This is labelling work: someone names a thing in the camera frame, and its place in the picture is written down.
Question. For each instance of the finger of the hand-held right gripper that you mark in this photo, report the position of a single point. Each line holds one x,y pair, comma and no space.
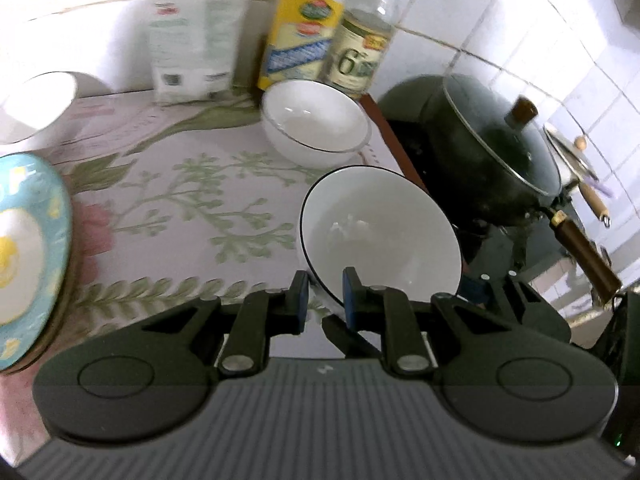
355,345
471,290

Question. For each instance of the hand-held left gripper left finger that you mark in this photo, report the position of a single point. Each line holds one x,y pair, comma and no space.
301,302

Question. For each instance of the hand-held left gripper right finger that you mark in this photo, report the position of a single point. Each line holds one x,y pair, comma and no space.
350,300

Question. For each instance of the white bowl with dark rim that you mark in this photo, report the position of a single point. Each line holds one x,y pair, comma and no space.
315,115
385,230
35,105

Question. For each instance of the blue fried egg plate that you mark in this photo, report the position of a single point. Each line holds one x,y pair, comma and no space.
30,260

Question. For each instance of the black wok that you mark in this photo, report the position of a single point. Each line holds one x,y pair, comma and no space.
480,195

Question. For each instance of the floral tablecloth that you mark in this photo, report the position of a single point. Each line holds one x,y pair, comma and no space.
200,200

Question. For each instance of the glass wok lid wooden knob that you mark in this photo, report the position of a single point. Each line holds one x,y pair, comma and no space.
490,125

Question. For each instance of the steel pot lid wooden knob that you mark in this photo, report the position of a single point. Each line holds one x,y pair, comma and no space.
567,152

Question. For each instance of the clear vinegar bottle yellow cap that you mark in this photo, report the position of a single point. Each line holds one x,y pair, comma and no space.
357,55

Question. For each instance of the oil bottle with yellow label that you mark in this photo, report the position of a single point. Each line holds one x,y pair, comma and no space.
300,40

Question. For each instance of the white salt bag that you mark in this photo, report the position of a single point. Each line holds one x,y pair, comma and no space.
195,50

